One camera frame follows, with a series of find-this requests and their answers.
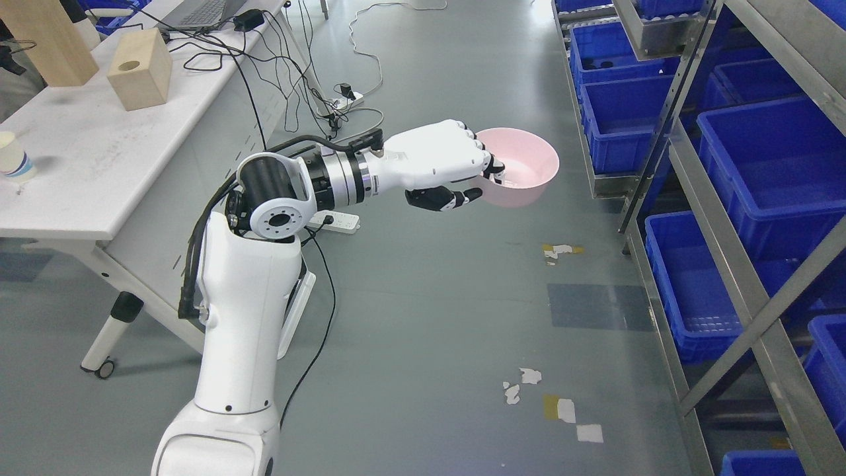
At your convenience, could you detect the pink ikea bowl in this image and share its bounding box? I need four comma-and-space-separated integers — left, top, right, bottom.
474, 128, 559, 208

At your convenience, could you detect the white power strip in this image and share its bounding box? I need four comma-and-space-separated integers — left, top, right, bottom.
308, 210, 362, 234

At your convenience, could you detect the black power adapter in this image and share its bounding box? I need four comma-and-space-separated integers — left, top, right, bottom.
231, 9, 265, 32

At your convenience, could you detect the small wooden block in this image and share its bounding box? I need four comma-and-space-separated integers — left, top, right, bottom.
108, 28, 173, 111

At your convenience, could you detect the tall wooden block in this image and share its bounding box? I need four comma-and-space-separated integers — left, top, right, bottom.
1, 1, 98, 87

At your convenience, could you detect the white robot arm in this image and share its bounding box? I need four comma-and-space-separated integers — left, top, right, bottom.
151, 150, 381, 475

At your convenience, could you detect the grey laptop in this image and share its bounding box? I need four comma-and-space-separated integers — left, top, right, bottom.
158, 0, 246, 30

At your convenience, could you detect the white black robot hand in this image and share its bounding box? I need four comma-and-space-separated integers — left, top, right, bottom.
362, 118, 506, 212

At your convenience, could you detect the paper cup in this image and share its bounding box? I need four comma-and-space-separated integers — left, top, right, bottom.
1, 132, 37, 183

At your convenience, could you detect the white work table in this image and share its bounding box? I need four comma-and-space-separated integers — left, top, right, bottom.
0, 0, 291, 379

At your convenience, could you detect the steel storage rack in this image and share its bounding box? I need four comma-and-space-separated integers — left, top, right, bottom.
557, 1, 845, 475

